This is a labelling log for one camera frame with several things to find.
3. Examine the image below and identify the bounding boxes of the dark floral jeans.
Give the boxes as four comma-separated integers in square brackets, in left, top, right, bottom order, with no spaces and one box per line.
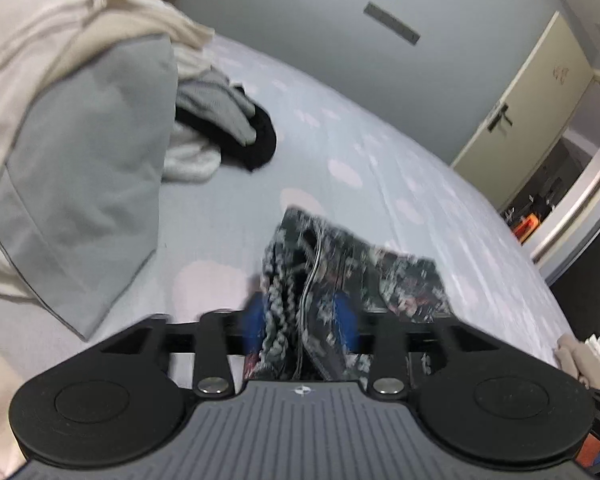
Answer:
[242,207,454,384]

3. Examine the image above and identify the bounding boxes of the beige folded garment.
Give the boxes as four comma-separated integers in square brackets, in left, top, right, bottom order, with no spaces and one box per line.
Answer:
[554,334,600,389]

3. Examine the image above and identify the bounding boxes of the polka dot bed sheet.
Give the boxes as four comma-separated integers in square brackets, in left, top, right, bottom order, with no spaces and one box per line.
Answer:
[0,32,577,470]

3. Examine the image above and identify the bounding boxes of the cream door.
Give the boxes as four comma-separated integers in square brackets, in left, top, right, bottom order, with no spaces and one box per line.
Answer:
[452,12,594,211]

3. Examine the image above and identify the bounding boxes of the black and grey garment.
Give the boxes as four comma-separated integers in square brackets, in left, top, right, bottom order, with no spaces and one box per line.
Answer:
[175,68,277,171]

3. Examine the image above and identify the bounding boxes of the white cream garment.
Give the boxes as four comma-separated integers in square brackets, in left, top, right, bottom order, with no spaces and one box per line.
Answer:
[0,0,218,476]

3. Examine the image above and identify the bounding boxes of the black door handle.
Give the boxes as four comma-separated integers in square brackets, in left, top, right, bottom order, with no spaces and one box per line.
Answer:
[486,103,513,132]

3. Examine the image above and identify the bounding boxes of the grey wall switch panel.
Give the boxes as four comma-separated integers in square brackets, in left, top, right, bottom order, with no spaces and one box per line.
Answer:
[363,2,420,46]

